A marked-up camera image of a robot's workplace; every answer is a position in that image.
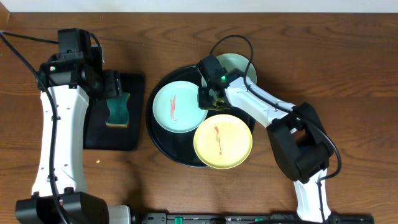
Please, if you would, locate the green scouring sponge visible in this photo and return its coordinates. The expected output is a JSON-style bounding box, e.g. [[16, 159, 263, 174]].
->
[[105, 93, 131, 128]]

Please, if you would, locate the light blue plate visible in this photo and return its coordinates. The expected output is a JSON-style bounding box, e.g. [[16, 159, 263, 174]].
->
[[152, 81, 208, 133]]

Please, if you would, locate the yellow plate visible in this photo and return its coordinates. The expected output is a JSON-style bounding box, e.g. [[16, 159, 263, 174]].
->
[[193, 114, 252, 169]]

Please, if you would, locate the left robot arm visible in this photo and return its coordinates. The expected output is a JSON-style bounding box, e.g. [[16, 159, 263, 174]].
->
[[16, 53, 132, 223]]

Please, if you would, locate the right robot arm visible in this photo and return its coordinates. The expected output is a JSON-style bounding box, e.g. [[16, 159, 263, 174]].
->
[[198, 77, 340, 223]]

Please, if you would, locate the black rectangular tray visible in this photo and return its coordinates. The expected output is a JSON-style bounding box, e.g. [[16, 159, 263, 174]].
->
[[83, 73, 145, 151]]

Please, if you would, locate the pale green plate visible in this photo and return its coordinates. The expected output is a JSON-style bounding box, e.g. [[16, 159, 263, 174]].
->
[[216, 53, 257, 84]]

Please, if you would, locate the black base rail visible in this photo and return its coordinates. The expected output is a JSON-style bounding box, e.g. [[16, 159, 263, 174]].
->
[[131, 213, 375, 224]]

